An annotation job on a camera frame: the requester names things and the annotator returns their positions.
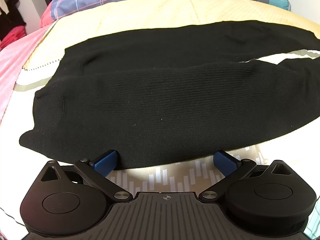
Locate black pants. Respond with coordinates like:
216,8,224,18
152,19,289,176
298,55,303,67
19,20,320,170

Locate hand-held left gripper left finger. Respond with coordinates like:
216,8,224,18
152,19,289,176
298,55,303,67
39,150,132,202

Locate white patterned bed sheet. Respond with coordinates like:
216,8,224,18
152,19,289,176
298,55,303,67
0,49,320,230

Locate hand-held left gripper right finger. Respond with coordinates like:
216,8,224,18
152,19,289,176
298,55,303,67
199,150,295,203

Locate dark hanging clothes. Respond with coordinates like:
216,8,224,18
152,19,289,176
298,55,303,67
0,0,27,41

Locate yellow blanket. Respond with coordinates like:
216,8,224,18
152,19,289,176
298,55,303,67
22,0,320,71

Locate red clothing pile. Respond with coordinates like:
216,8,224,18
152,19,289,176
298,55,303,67
0,25,28,51

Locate red bedding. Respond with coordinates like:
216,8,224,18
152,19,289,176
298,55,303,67
39,4,57,28

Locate pink striped sheet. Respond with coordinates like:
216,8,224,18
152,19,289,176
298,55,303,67
0,26,58,125

